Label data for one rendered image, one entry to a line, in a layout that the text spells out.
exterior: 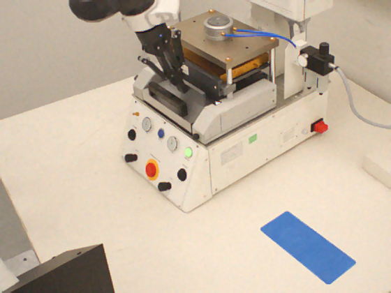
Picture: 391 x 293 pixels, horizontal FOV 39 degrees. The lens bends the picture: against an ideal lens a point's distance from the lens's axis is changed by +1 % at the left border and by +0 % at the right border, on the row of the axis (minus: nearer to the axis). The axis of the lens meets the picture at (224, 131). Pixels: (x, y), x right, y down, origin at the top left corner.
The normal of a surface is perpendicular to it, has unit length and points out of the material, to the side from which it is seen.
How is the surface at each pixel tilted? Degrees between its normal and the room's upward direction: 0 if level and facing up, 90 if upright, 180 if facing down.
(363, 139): 0
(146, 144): 65
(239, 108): 90
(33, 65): 90
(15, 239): 0
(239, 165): 90
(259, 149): 90
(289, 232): 0
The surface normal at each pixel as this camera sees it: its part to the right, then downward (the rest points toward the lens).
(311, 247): -0.04, -0.80
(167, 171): -0.71, 0.03
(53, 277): 0.60, 0.45
